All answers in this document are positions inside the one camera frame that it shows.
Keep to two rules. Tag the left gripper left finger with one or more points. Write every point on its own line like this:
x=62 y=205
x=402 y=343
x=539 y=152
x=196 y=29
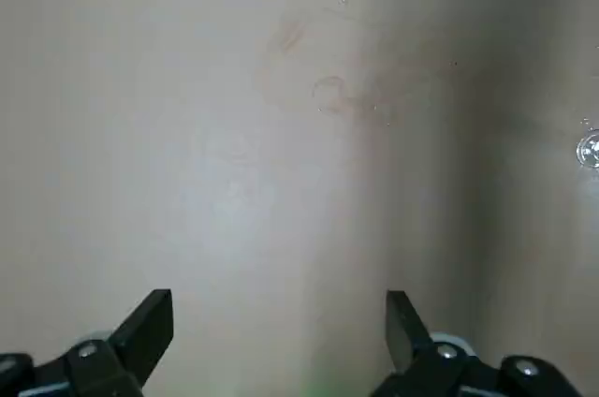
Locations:
x=140 y=336

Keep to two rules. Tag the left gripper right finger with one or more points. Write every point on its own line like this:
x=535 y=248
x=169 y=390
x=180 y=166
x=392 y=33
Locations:
x=407 y=336

